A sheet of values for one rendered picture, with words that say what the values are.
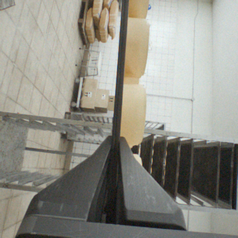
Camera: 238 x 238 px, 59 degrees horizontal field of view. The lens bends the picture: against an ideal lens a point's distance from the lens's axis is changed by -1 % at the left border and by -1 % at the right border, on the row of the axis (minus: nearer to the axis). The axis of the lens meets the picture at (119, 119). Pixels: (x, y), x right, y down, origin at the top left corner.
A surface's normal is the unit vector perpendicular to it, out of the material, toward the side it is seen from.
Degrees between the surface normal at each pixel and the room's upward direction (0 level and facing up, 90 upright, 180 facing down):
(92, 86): 89
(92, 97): 85
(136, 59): 88
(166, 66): 90
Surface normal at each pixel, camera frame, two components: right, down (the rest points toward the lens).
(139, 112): 0.01, 0.00
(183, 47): 0.03, -0.24
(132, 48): -0.01, 0.26
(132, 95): 0.05, -0.56
